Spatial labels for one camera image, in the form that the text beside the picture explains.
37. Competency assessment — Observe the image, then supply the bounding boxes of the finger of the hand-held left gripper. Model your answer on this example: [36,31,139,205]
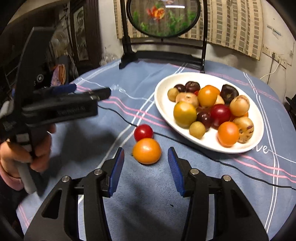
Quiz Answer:
[67,87,112,101]
[33,83,77,96]

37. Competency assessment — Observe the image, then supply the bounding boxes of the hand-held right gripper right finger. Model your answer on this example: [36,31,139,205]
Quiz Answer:
[167,146,269,241]

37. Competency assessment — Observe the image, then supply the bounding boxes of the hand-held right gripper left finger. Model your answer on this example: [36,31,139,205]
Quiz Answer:
[24,147,125,241]

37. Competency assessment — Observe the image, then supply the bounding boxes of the orange tomato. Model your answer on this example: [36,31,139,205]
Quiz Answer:
[132,138,162,165]

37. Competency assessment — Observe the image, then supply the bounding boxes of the small red tomato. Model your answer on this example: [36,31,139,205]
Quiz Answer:
[134,124,154,142]

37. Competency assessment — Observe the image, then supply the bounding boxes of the yellow-green citrus fruit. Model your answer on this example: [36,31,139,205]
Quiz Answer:
[173,101,197,128]

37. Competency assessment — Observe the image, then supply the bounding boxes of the red plum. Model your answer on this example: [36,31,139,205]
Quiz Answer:
[210,104,232,130]
[196,112,213,131]

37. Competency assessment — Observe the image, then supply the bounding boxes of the large orange tangerine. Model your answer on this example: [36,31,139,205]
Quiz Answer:
[217,121,240,148]

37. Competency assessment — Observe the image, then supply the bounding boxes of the white round plate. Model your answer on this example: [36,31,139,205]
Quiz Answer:
[154,72,264,154]

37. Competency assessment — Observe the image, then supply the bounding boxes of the large beige dimpled fruit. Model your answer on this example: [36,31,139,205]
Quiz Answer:
[175,92,199,108]

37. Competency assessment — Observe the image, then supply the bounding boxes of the small tan round fruit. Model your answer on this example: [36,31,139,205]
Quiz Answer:
[167,88,179,102]

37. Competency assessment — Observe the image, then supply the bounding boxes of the beige speckled fruit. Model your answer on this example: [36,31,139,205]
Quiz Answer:
[232,116,254,144]

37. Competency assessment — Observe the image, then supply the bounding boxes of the yellow-orange tomato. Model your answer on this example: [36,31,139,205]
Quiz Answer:
[197,85,221,107]

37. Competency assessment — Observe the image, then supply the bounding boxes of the dark purple round fruit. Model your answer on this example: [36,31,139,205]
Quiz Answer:
[220,84,239,104]

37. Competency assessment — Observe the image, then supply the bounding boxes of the person's left forearm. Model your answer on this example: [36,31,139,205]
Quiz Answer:
[0,167,23,197]

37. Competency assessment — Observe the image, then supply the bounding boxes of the person's left hand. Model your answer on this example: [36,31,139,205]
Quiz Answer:
[0,124,56,179]

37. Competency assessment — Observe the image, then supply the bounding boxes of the colourful cloth bundle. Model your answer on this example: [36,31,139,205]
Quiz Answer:
[50,54,77,86]

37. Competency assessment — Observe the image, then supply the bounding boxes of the clear plastic bags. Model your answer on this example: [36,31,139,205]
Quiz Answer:
[99,52,118,67]

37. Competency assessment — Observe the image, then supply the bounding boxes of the blue plaid tablecloth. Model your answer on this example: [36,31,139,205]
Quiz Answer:
[16,59,296,241]

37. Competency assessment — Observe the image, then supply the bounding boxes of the dark framed painting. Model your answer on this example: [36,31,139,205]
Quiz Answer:
[69,0,102,67]

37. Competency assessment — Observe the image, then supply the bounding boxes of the beige checked curtain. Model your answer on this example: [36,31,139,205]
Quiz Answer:
[113,0,264,61]

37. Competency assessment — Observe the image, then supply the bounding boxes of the thin black cable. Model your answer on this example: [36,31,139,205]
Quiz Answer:
[97,104,296,189]

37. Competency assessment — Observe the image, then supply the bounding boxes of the goldfish embroidery black frame screen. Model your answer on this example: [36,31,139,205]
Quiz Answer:
[119,0,208,74]

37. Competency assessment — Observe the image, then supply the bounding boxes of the white power cable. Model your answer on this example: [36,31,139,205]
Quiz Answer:
[259,59,281,85]

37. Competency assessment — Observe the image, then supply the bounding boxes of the white wall power outlets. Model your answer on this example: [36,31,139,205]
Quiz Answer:
[262,44,293,69]

